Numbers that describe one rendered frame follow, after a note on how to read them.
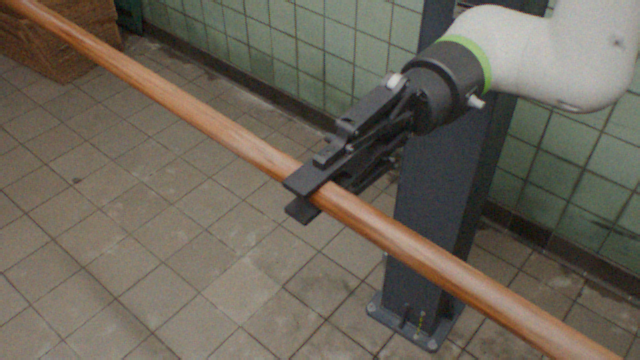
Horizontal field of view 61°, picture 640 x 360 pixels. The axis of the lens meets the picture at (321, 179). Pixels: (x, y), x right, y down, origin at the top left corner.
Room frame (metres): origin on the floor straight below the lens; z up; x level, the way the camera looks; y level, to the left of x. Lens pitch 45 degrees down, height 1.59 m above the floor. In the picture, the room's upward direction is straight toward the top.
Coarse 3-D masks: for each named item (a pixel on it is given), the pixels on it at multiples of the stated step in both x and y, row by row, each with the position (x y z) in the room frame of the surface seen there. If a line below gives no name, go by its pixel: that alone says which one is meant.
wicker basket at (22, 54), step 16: (0, 32) 2.33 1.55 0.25; (0, 48) 2.50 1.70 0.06; (16, 48) 2.34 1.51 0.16; (32, 48) 2.19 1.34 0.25; (32, 64) 2.34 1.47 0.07; (48, 64) 2.22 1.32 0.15; (64, 64) 2.29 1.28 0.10; (80, 64) 2.36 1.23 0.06; (96, 64) 2.43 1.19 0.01; (64, 80) 2.26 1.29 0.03
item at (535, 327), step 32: (0, 0) 0.79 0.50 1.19; (32, 0) 0.75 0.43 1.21; (64, 32) 0.67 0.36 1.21; (128, 64) 0.58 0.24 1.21; (160, 96) 0.52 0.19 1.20; (224, 128) 0.46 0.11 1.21; (256, 160) 0.41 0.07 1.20; (288, 160) 0.40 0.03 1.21; (320, 192) 0.36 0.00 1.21; (352, 224) 0.33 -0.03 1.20; (384, 224) 0.32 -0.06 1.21; (416, 256) 0.29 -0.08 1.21; (448, 256) 0.28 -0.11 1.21; (448, 288) 0.26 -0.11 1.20; (480, 288) 0.25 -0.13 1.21; (512, 320) 0.22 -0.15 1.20; (544, 320) 0.22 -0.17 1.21; (544, 352) 0.20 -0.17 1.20; (576, 352) 0.19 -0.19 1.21; (608, 352) 0.19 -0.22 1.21
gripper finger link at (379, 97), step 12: (384, 84) 0.47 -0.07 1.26; (396, 84) 0.47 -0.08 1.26; (408, 84) 0.47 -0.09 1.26; (372, 96) 0.46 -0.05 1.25; (384, 96) 0.46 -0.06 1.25; (396, 96) 0.46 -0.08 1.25; (360, 108) 0.44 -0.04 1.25; (372, 108) 0.44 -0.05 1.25; (384, 108) 0.44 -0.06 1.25; (336, 120) 0.42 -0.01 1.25; (348, 120) 0.43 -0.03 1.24; (360, 120) 0.42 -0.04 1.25; (372, 120) 0.43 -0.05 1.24; (348, 132) 0.41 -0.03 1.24; (360, 132) 0.41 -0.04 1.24
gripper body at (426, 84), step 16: (416, 80) 0.51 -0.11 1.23; (432, 80) 0.51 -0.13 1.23; (416, 96) 0.49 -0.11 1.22; (432, 96) 0.49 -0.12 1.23; (448, 96) 0.51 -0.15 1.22; (384, 112) 0.47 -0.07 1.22; (400, 112) 0.47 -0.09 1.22; (416, 112) 0.50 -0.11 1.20; (432, 112) 0.49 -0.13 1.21; (448, 112) 0.50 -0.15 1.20; (400, 128) 0.47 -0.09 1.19; (416, 128) 0.50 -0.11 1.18; (432, 128) 0.49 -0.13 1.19
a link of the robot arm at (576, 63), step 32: (576, 0) 0.56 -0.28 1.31; (608, 0) 0.54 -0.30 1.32; (544, 32) 0.58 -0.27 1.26; (576, 32) 0.54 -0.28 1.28; (608, 32) 0.53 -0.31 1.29; (544, 64) 0.54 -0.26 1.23; (576, 64) 0.52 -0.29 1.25; (608, 64) 0.51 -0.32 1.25; (544, 96) 0.54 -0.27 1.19; (576, 96) 0.51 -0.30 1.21; (608, 96) 0.51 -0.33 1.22
